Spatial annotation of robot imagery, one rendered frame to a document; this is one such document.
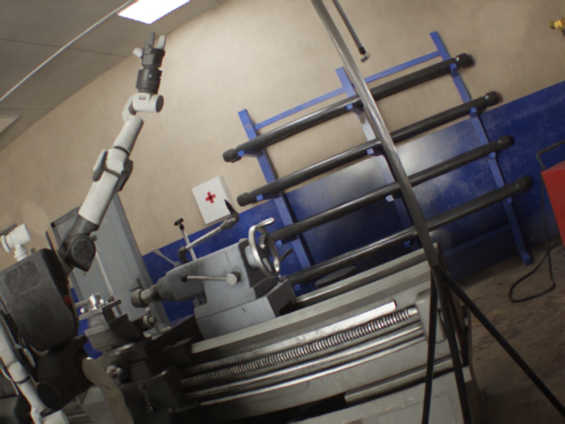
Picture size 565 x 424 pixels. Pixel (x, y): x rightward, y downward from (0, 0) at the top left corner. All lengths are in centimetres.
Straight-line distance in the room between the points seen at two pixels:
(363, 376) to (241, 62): 399
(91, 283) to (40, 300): 491
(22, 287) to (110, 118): 471
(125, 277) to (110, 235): 47
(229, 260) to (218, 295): 15
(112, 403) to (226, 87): 421
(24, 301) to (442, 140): 423
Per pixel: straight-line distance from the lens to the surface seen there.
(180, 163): 589
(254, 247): 234
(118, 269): 638
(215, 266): 244
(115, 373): 236
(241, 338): 230
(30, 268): 175
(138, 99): 200
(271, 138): 515
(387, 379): 224
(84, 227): 187
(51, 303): 177
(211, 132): 574
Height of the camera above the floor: 121
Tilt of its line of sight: 1 degrees down
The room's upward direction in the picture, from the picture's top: 23 degrees counter-clockwise
